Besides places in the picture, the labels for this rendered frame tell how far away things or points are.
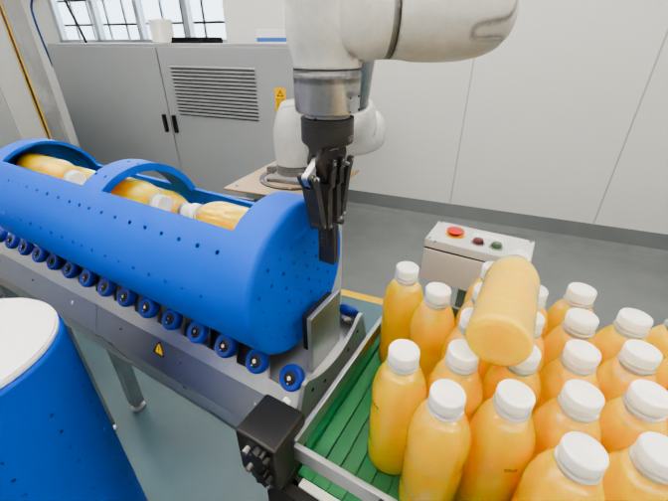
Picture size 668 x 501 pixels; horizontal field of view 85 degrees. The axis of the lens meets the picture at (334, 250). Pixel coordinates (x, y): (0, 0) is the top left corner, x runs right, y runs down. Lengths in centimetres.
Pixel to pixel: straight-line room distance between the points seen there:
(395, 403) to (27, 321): 63
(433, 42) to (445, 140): 294
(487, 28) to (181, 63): 244
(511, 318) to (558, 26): 301
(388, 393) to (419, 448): 7
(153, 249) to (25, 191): 44
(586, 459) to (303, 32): 53
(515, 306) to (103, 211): 70
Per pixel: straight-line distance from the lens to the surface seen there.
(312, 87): 50
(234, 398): 78
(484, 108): 338
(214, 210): 68
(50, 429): 81
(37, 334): 79
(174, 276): 65
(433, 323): 60
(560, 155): 348
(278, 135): 133
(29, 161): 121
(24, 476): 84
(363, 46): 50
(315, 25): 49
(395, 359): 48
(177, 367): 87
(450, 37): 53
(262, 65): 246
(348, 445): 66
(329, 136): 51
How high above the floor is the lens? 145
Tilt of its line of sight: 30 degrees down
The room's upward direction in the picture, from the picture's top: straight up
